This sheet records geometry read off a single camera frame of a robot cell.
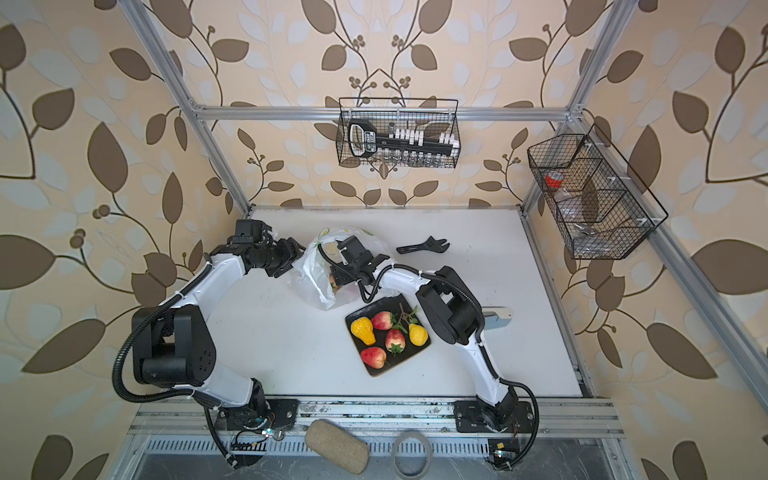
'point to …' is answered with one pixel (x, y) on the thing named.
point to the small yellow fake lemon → (418, 334)
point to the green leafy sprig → (408, 317)
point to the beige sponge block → (337, 445)
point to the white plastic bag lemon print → (310, 276)
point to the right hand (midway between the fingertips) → (343, 269)
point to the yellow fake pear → (362, 327)
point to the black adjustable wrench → (431, 244)
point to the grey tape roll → (430, 453)
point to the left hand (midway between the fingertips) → (302, 252)
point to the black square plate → (386, 333)
